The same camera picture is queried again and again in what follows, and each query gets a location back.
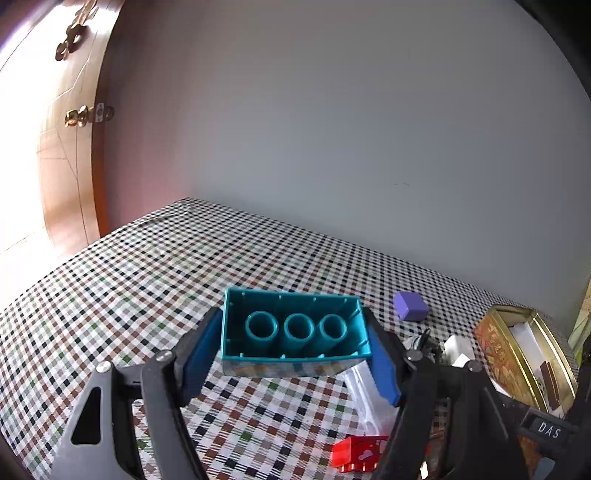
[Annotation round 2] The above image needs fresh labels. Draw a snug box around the white paper liner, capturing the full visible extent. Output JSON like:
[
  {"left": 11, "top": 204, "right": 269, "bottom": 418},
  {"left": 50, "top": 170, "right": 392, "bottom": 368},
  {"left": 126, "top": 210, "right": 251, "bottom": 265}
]
[{"left": 510, "top": 320, "right": 555, "bottom": 370}]

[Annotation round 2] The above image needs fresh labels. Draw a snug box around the brass door ornament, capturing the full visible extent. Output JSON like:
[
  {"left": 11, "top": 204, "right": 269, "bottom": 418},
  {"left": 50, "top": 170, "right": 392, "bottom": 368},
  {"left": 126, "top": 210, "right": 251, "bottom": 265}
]
[{"left": 55, "top": 0, "right": 98, "bottom": 62}]

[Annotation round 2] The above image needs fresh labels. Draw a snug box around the brass door knob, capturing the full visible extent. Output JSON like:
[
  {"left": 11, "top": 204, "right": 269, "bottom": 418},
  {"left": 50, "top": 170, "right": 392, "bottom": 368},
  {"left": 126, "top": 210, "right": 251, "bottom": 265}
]
[{"left": 65, "top": 105, "right": 115, "bottom": 127}]

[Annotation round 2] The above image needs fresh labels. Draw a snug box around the red toy block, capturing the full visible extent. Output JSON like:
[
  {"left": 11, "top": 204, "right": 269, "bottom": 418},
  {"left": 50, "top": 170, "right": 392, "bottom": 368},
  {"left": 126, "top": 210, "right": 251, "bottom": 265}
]
[{"left": 331, "top": 434, "right": 393, "bottom": 474}]

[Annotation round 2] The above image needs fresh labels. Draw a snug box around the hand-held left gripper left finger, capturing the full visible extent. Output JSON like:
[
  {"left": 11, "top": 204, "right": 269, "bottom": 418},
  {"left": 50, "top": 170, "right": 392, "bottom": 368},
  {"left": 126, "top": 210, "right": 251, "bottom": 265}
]
[{"left": 48, "top": 307, "right": 225, "bottom": 480}]

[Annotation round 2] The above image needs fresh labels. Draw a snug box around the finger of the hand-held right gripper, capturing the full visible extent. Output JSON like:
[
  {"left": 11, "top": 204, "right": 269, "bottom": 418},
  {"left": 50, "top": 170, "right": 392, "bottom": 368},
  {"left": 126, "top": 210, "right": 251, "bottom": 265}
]
[{"left": 503, "top": 399, "right": 580, "bottom": 455}]

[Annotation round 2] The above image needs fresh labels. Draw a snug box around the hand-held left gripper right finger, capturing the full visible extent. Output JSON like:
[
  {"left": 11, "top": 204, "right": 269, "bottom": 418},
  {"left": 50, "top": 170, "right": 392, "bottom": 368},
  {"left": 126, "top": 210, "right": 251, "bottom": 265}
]
[{"left": 362, "top": 307, "right": 532, "bottom": 480}]

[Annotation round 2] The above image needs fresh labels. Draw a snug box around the wooden door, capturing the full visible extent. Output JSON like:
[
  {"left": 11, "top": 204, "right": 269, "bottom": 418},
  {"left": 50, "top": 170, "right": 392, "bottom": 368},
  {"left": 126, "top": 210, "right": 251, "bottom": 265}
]
[{"left": 0, "top": 0, "right": 127, "bottom": 259}]

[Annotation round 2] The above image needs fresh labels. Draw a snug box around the teal building block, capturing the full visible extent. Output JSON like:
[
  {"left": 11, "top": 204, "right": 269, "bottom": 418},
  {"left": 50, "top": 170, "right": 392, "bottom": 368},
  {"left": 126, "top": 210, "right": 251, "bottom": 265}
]
[{"left": 221, "top": 287, "right": 374, "bottom": 377}]

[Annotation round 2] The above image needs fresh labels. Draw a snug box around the brown wafer bar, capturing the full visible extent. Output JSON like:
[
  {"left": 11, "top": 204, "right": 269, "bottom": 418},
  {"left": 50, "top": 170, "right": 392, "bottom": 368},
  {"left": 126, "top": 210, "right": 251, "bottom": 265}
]
[{"left": 540, "top": 361, "right": 564, "bottom": 411}]

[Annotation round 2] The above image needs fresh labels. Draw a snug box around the white charger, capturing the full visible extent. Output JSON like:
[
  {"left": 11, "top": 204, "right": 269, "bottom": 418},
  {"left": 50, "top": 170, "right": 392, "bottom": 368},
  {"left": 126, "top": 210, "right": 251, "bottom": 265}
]
[{"left": 443, "top": 336, "right": 474, "bottom": 367}]

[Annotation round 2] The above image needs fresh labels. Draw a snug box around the clear plastic bag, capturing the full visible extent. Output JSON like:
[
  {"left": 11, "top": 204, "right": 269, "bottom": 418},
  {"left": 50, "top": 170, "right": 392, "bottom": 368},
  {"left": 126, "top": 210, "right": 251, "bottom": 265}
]
[{"left": 344, "top": 362, "right": 400, "bottom": 437}]

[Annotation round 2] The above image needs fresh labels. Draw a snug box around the checked tablecloth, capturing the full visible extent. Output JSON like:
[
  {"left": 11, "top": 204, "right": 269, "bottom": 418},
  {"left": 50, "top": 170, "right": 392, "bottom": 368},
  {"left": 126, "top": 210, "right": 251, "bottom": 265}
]
[{"left": 0, "top": 198, "right": 583, "bottom": 480}]

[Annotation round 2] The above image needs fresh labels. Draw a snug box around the purple block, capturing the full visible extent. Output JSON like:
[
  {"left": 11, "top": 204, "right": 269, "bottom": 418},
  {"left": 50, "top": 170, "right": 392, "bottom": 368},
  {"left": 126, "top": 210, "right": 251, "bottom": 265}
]
[{"left": 393, "top": 291, "right": 428, "bottom": 322}]

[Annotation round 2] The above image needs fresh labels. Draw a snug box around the gold tin box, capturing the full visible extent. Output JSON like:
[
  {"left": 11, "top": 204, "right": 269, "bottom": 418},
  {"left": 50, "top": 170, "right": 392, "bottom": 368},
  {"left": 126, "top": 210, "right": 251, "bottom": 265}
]
[{"left": 473, "top": 305, "right": 580, "bottom": 480}]

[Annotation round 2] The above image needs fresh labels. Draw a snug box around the black key bunch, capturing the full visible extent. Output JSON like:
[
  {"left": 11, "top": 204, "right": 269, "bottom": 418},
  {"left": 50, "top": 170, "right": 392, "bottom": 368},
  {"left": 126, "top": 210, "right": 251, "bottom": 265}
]
[{"left": 405, "top": 329, "right": 444, "bottom": 365}]

